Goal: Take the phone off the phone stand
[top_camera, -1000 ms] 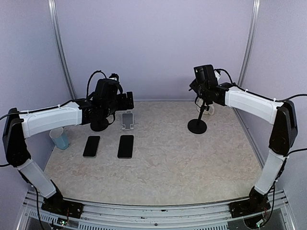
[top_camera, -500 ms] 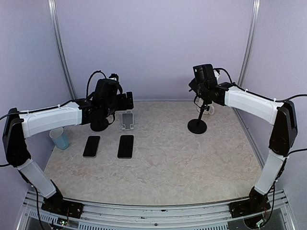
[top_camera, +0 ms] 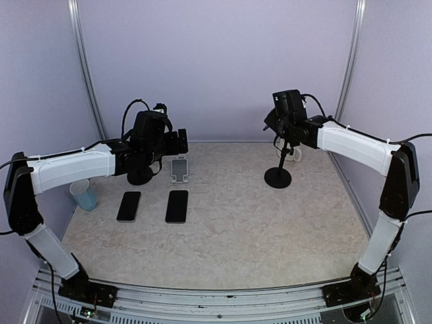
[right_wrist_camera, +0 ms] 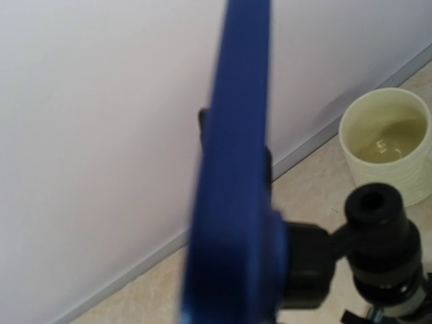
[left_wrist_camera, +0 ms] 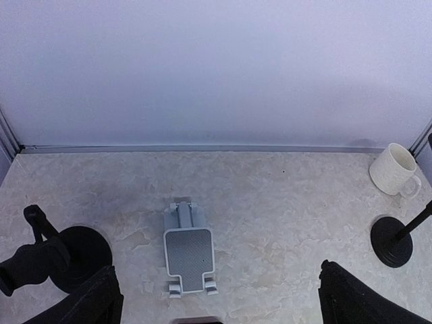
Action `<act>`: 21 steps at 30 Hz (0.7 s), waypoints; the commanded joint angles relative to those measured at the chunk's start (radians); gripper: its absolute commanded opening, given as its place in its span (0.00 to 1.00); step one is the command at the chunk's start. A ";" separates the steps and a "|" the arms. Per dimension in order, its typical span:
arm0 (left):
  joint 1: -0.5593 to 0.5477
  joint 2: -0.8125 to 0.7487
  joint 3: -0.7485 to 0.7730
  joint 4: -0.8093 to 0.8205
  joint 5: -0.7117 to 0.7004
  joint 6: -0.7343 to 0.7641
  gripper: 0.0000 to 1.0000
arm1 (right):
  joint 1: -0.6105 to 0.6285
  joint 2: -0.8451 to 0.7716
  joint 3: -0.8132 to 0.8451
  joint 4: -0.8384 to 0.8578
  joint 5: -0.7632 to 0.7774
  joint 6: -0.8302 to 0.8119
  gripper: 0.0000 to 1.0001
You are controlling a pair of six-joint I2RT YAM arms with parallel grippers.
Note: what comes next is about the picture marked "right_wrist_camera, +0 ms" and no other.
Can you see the blue phone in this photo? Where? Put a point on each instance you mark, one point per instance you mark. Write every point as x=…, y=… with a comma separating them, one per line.
x=236, y=261

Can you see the black tripod clamp stand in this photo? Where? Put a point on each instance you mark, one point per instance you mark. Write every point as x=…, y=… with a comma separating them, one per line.
x=383, y=250

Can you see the white mug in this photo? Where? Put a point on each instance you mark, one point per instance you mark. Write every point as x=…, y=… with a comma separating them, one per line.
x=386, y=137

